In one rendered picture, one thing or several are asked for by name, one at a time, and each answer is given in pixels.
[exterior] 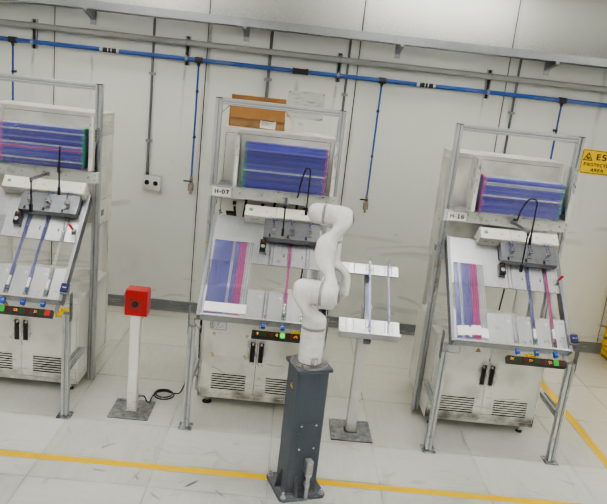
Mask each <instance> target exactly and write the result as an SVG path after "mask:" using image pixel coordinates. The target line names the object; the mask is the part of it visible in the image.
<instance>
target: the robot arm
mask: <svg viewBox="0 0 607 504"><path fill-rule="evenodd" d="M308 216H309V219H310V220H311V221H312V222H314V223H316V224H319V225H323V226H327V227H326V233H325V234H323V235H322V236H321V237H320V238H319V239H318V240H317V243H316V248H315V255H314V260H315V264H316V266H317V268H318V269H319V270H320V271H321V272H322V273H323V274H324V277H323V278H322V281H318V280H312V279H304V278H302V279H299V280H297V281H296V282H295V283H294V285H293V288H292V296H293V299H294V301H295V303H296V304H297V306H298V307H299V309H300V310H301V313H302V326H301V335H300V344H299V352H298V354H295V355H293V356H292V357H291V360H290V361H291V363H292V364H293V365H294V366H295V367H297V368H300V369H303V370H309V371H319V370H323V369H326V368H327V367H328V365H329V362H328V360H327V359H326V358H324V357H322V356H323V348H324V340H325V332H326V323H327V319H326V317H325V315H323V314H324V312H326V310H332V309H333V308H334V306H336V305H337V304H338V303H339V302H340V298H341V296H347V295H348V294H349V291H350V284H351V277H350V273H349V271H348V269H347V268H346V267H345V265H344V264H343V263H342V262H341V261H340V255H341V248H342V240H343V235H344V234H345V233H346V232H347V231H348V230H349V229H350V228H351V227H352V225H353V223H354V213H353V212H352V210H351V209H349V208H347V207H344V206H338V205H331V204H324V203H314V204H312V205H311V206H310V207H309V209H308ZM335 269H336V270H338V271H339V272H340V273H341V274H342V277H343V280H342V282H338V281H337V279H336V275H335ZM312 305H314V306H315V308H317V309H320V311H321V313H320V312H319V311H318V310H316V309H315V308H314V307H313V306H312ZM322 313H323V314H322Z"/></svg>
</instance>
